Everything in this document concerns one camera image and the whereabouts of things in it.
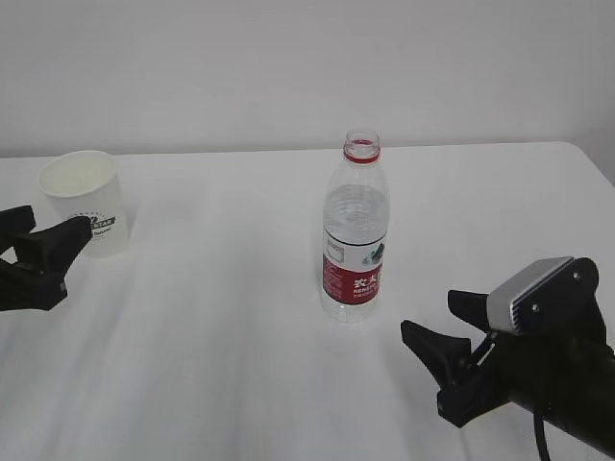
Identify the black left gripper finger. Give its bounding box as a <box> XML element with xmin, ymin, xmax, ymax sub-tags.
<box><xmin>0</xmin><ymin>206</ymin><xmax>36</xmax><ymax>253</ymax></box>
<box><xmin>13</xmin><ymin>216</ymin><xmax>91</xmax><ymax>277</ymax></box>

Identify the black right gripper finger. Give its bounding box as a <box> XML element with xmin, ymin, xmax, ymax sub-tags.
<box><xmin>447</xmin><ymin>290</ymin><xmax>490</xmax><ymax>330</ymax></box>
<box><xmin>401</xmin><ymin>320</ymin><xmax>472</xmax><ymax>388</ymax></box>

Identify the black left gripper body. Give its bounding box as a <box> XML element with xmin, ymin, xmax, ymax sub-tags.
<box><xmin>1</xmin><ymin>259</ymin><xmax>67</xmax><ymax>312</ymax></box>

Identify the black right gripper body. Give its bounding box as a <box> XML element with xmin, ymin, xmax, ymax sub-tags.
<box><xmin>437</xmin><ymin>334</ymin><xmax>614</xmax><ymax>427</ymax></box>

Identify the white paper coffee cup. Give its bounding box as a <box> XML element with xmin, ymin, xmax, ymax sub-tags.
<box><xmin>38</xmin><ymin>150</ymin><xmax>129</xmax><ymax>258</ymax></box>

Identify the clear Nongfu Spring water bottle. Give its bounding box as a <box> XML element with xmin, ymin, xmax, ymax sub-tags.
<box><xmin>322</xmin><ymin>129</ymin><xmax>390</xmax><ymax>322</ymax></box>

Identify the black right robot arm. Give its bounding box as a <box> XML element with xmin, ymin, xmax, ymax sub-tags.
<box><xmin>401</xmin><ymin>290</ymin><xmax>614</xmax><ymax>460</ymax></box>

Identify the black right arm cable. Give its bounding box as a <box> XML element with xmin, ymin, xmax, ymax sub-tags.
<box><xmin>531</xmin><ymin>407</ymin><xmax>554</xmax><ymax>461</ymax></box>

